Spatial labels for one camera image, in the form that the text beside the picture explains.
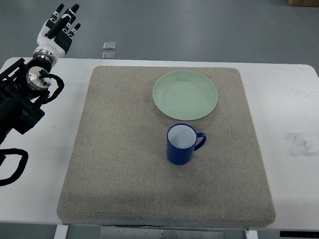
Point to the lower metal floor plate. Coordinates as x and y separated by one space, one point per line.
109 55

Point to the metal floor plate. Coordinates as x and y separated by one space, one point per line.
109 45
109 55

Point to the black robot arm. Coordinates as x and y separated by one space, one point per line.
24 88

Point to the light green plate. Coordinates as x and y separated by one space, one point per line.
185 95

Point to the beige fabric mat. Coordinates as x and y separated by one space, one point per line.
119 174

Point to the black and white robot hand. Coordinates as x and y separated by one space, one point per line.
56 34

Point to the grey metal table frame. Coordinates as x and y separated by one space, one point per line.
170 233

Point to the brown cardboard box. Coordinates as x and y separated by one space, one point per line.
303 3

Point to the upper metal floor plate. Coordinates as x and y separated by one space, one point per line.
109 45

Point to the blue mug white inside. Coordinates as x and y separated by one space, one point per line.
182 140

